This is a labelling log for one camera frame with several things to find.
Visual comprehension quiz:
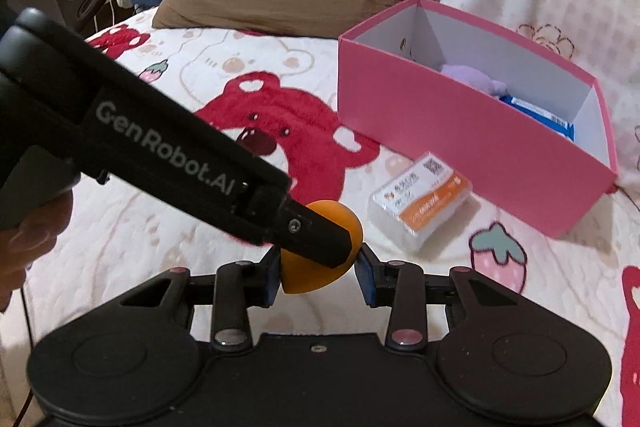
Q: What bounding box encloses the orange makeup sponge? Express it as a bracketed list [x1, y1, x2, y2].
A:
[281, 199, 363, 294]

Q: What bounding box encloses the clear box orange label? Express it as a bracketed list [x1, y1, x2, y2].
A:
[368, 153, 473, 253]

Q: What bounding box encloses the purple plush toy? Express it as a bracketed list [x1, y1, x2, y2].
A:
[440, 64, 508, 98]

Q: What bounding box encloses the blue wet wipes pack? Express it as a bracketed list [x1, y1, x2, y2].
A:
[500, 95, 575, 142]

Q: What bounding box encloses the person's left hand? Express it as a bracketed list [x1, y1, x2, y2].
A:
[0, 191, 74, 312]

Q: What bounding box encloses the bear print bed blanket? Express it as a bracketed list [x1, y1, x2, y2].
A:
[26, 15, 639, 426]

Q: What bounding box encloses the pink cardboard box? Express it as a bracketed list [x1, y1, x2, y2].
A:
[337, 0, 617, 237]

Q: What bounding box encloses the white cable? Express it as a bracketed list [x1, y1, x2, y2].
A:
[92, 0, 122, 33]

